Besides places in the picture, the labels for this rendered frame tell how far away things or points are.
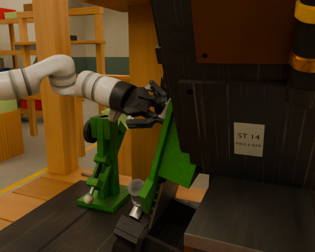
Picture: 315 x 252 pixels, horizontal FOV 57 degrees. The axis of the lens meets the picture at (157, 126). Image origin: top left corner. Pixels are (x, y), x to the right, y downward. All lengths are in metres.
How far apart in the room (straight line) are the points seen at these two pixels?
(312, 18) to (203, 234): 0.27
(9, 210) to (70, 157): 0.33
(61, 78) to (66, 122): 0.44
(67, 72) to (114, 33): 11.37
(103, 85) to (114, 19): 11.48
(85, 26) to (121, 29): 1.68
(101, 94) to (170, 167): 0.25
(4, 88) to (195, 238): 0.56
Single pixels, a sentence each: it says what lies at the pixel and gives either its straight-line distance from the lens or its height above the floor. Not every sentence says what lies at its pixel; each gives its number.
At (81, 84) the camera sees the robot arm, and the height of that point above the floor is 1.28.
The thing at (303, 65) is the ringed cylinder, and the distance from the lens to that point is 0.35.
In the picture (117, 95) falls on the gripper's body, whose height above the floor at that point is 1.26.
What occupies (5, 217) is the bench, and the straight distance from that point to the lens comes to 1.02.
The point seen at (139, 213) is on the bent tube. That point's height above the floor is 1.00.
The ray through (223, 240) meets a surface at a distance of 0.39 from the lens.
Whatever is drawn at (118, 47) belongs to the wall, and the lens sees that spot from 12.03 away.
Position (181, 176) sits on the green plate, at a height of 1.12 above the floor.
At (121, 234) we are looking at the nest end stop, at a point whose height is 0.97.
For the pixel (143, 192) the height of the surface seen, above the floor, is 1.09.
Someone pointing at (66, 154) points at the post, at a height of 0.97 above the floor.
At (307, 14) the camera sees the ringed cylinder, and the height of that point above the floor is 1.39.
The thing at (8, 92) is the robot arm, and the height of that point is 1.26.
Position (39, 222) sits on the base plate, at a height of 0.90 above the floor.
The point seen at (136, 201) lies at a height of 1.05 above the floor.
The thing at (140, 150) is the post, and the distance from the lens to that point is 1.02.
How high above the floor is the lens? 1.35
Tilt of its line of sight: 14 degrees down
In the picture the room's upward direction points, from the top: straight up
